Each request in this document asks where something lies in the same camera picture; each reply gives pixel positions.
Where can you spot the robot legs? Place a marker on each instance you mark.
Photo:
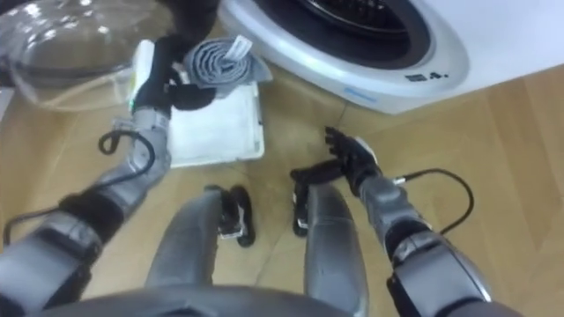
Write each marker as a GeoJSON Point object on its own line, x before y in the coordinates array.
{"type": "Point", "coordinates": [328, 246]}

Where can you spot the grey cloth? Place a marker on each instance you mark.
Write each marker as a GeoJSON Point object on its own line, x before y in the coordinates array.
{"type": "Point", "coordinates": [220, 66]}

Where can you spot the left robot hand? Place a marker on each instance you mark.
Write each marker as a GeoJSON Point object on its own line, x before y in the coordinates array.
{"type": "Point", "coordinates": [154, 83]}

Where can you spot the white washing machine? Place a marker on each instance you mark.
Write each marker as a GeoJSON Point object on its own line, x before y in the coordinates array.
{"type": "Point", "coordinates": [484, 39]}

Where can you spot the transparent washing machine door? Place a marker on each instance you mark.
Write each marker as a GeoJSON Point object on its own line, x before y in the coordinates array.
{"type": "Point", "coordinates": [66, 48]}

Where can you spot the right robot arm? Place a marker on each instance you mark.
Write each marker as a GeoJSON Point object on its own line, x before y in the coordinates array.
{"type": "Point", "coordinates": [423, 255]}

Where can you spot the robot body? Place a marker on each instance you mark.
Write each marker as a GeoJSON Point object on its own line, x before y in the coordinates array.
{"type": "Point", "coordinates": [198, 301]}

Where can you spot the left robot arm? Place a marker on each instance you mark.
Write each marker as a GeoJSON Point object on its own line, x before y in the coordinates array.
{"type": "Point", "coordinates": [66, 246]}

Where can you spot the white plastic basket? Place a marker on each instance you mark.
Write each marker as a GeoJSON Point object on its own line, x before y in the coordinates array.
{"type": "Point", "coordinates": [260, 141]}

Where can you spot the white towel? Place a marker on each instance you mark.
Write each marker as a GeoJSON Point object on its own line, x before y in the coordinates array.
{"type": "Point", "coordinates": [211, 127]}

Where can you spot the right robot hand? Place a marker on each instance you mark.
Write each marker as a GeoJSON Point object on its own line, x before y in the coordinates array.
{"type": "Point", "coordinates": [357, 158]}

